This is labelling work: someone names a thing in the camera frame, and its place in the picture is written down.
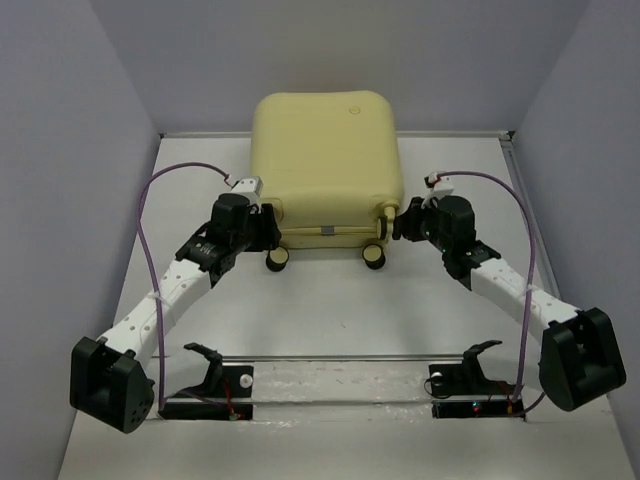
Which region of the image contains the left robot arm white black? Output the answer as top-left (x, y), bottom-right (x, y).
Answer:
top-left (69, 193), bottom-right (281, 434)

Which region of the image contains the white front cover board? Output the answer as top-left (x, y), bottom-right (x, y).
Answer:
top-left (60, 360), bottom-right (633, 479)

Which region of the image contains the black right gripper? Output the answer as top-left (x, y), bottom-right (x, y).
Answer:
top-left (392, 195), bottom-right (451, 254)

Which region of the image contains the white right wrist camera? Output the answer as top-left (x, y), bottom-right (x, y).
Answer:
top-left (425, 172), bottom-right (454, 203)

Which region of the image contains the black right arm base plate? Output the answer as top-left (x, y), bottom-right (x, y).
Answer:
top-left (423, 363), bottom-right (525, 420)

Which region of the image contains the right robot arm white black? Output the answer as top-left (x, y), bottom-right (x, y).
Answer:
top-left (392, 195), bottom-right (627, 412)

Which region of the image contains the yellow hard-shell suitcase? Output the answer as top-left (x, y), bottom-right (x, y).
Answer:
top-left (250, 90), bottom-right (405, 272)

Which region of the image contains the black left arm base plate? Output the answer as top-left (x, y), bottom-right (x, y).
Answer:
top-left (159, 365), bottom-right (254, 421)

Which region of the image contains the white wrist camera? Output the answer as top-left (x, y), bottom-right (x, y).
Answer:
top-left (425, 172), bottom-right (454, 203)
top-left (230, 176), bottom-right (264, 204)

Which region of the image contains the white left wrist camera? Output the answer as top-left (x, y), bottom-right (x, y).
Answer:
top-left (230, 176), bottom-right (264, 204)

